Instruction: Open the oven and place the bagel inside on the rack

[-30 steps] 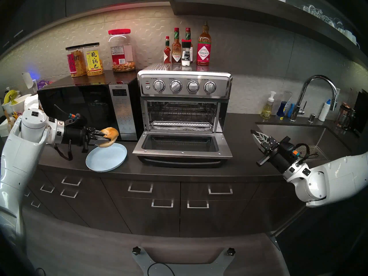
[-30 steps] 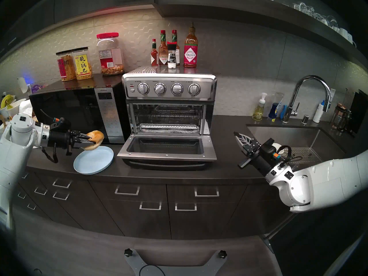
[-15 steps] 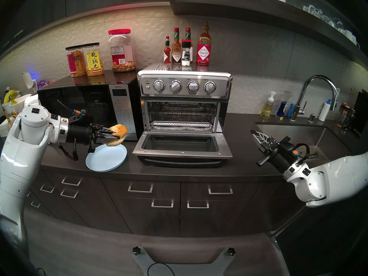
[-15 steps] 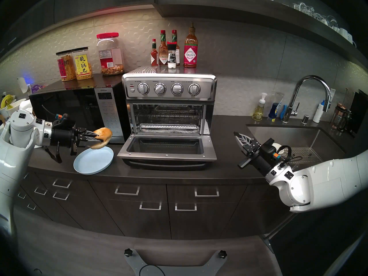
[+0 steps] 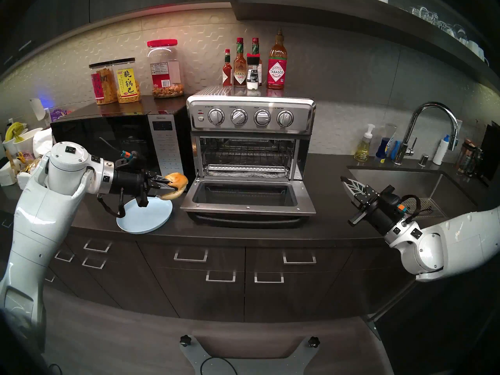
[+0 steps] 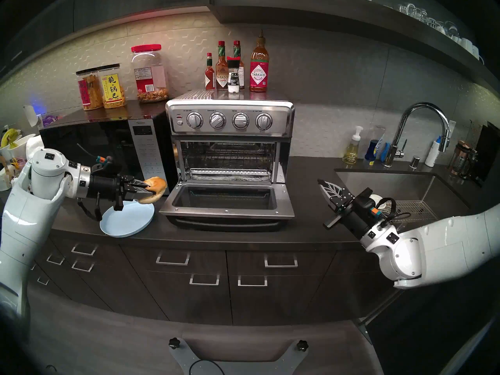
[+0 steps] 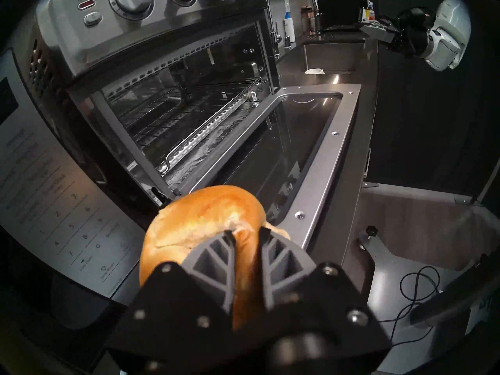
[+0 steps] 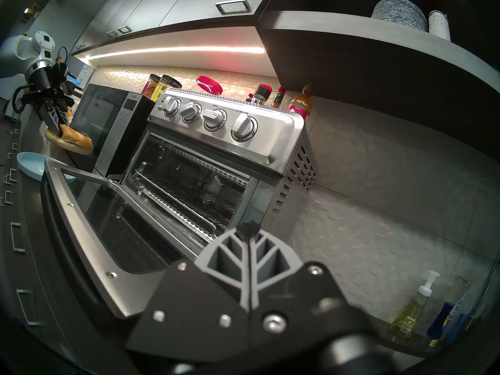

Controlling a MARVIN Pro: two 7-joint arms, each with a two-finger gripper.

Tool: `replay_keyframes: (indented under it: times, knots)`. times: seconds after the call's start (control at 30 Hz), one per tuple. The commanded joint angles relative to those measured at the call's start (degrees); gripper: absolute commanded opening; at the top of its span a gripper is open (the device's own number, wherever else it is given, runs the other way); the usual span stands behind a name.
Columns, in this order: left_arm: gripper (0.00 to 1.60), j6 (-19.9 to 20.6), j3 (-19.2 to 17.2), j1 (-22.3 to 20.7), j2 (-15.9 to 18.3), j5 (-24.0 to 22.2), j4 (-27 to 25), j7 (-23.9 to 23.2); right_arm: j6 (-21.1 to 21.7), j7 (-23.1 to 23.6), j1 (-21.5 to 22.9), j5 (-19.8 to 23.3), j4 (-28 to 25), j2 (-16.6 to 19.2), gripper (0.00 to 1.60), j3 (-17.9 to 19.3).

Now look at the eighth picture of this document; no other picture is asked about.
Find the dark wall shelf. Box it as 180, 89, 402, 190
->
256, 0, 500, 164

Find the light blue plate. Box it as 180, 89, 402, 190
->
16, 152, 75, 183

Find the silver drawer handle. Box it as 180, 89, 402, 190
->
11, 222, 26, 254
16, 288, 42, 327

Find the LED light strip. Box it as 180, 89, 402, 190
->
87, 45, 267, 61

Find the yellow hand soap dispenser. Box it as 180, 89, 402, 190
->
390, 270, 441, 339

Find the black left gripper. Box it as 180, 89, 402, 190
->
25, 64, 75, 138

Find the oven function knob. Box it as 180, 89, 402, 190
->
203, 109, 228, 132

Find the large Tabasco sauce bottle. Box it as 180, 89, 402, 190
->
287, 84, 314, 121

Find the red label snack jar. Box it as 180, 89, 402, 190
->
141, 73, 161, 97

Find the white patterned canister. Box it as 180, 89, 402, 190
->
428, 10, 452, 42

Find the dark lower cabinet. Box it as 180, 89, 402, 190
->
0, 120, 129, 375

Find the black microwave oven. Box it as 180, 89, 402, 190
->
68, 83, 157, 179

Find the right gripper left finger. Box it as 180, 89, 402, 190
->
125, 222, 250, 351

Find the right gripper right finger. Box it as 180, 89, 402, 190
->
250, 222, 377, 341

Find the oven temperature knob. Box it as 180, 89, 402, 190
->
180, 102, 203, 125

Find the black cap salt shaker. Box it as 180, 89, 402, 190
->
252, 84, 274, 105

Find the oven wire rack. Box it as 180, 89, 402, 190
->
135, 170, 220, 238

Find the stainless steel toaster oven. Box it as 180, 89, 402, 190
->
121, 88, 319, 261

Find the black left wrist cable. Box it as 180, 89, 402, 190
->
12, 85, 32, 115

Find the dark cabinet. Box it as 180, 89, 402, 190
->
70, 0, 280, 54
0, 120, 129, 375

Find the golden bagel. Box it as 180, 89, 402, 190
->
45, 124, 94, 156

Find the red lid plastic snack jar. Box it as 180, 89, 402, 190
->
187, 75, 224, 96

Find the blue patterned plate stack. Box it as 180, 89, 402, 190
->
371, 0, 429, 32

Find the blue dish soap bottle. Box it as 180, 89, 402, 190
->
426, 277, 472, 345

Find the yellow label snack jar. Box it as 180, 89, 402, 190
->
152, 74, 182, 103

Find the dark upper cabinet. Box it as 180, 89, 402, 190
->
70, 0, 280, 54

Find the oven toast timer knob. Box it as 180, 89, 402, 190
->
230, 114, 259, 143

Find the glass oven door with handle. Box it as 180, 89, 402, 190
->
41, 159, 219, 328

